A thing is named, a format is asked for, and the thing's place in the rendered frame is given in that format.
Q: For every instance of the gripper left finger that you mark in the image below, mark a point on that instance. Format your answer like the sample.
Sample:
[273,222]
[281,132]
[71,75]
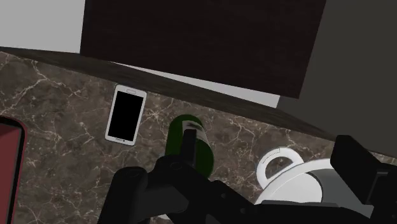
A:
[161,192]

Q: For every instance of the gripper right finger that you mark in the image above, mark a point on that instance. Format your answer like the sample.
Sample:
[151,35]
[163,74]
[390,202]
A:
[356,167]

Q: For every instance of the dark green bottle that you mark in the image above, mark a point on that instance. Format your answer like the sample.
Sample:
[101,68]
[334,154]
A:
[176,138]

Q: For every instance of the white mug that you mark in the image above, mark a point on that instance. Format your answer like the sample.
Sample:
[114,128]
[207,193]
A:
[296,189]

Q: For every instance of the white smartphone black screen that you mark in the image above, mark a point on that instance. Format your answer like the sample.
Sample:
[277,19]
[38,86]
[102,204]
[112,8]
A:
[125,115]

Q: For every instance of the red flat rounded object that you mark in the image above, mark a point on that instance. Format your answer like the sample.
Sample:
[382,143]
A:
[9,170]

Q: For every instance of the dark brown robot stand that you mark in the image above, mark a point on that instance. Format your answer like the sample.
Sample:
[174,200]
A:
[201,40]

